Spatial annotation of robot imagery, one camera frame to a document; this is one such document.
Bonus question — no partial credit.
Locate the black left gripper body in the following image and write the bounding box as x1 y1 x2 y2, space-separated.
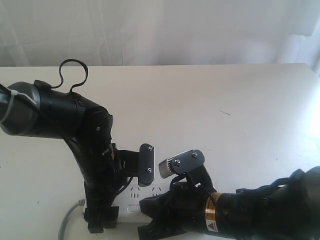
65 136 130 213

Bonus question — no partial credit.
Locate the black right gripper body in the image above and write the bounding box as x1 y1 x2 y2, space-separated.
164 181 208 235

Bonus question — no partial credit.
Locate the white five-outlet power strip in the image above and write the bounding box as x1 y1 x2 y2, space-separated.
81 183 167 224

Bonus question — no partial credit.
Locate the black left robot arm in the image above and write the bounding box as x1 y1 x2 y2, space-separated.
0 81 126 234

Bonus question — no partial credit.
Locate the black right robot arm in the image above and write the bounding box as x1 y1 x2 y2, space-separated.
138 167 320 240

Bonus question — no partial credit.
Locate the white zip tie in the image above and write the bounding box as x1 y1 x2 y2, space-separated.
0 89 37 123

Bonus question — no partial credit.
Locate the white curtain backdrop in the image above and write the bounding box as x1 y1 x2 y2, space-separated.
0 0 320 74

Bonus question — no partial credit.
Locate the grey power cable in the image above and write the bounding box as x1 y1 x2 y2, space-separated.
57 198 86 240

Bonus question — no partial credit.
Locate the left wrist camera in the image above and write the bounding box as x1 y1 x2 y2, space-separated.
116 143 155 187

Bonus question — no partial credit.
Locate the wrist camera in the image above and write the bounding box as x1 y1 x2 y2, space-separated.
158 149 217 193
116 143 155 187

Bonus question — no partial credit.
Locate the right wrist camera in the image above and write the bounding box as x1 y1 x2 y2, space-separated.
158 149 217 193

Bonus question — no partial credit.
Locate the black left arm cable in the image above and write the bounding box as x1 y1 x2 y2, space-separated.
0 58 135 201

